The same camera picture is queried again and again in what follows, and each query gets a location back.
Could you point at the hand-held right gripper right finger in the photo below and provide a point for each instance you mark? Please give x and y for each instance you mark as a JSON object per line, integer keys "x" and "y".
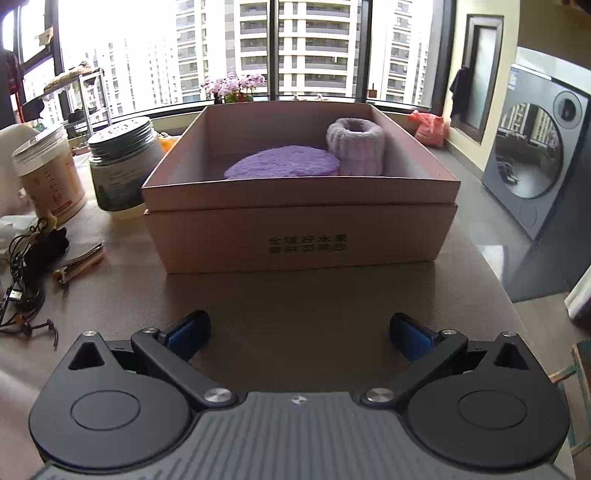
{"x": 411, "y": 337}

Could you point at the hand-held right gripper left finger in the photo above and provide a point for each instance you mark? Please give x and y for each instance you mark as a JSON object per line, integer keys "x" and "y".
{"x": 184, "y": 334}

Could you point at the pink-brown cardboard box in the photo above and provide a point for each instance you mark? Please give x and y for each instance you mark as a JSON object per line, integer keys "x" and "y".
{"x": 300, "y": 221}

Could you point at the white textured cloth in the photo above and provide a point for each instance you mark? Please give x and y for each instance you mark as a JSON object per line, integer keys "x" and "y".
{"x": 14, "y": 226}

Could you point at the wooden clip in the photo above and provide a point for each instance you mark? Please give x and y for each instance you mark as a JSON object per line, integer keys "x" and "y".
{"x": 78, "y": 265}

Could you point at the black pouch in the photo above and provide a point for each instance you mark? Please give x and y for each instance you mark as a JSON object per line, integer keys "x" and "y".
{"x": 48, "y": 249}

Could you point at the green-lidded jar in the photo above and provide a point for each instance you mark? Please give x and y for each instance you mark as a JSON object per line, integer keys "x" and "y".
{"x": 120, "y": 166}

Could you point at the small orange object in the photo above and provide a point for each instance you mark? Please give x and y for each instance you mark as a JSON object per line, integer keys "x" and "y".
{"x": 166, "y": 143}

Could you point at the lavender rolled towel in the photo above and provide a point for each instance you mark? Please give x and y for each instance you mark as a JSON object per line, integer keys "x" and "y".
{"x": 355, "y": 152}

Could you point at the purple flat cloth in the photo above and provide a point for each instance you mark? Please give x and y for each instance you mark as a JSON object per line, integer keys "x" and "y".
{"x": 277, "y": 164}

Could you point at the large clear jar beige label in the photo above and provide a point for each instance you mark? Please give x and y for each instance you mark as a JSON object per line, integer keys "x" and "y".
{"x": 51, "y": 180}

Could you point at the orange-red plastic bag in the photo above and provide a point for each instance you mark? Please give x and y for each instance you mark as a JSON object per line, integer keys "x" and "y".
{"x": 429, "y": 129}

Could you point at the grey front-load washing machine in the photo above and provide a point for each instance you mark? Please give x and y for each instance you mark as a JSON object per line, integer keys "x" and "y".
{"x": 531, "y": 152}

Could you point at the dark hanging cloth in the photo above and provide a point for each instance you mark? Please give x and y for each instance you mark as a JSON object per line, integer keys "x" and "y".
{"x": 460, "y": 92}

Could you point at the potted purple orchid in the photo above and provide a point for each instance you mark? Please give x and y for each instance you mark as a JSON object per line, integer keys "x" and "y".
{"x": 231, "y": 85}

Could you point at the metal rack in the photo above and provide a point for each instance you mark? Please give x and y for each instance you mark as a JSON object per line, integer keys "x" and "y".
{"x": 85, "y": 97}

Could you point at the woven tray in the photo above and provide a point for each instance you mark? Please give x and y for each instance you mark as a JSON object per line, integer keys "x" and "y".
{"x": 69, "y": 76}

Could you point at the dark hanging clothes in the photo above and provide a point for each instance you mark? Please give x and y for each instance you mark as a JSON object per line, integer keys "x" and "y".
{"x": 9, "y": 78}

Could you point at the teal painted wooden frame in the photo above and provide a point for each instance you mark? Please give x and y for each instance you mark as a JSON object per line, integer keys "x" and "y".
{"x": 575, "y": 383}

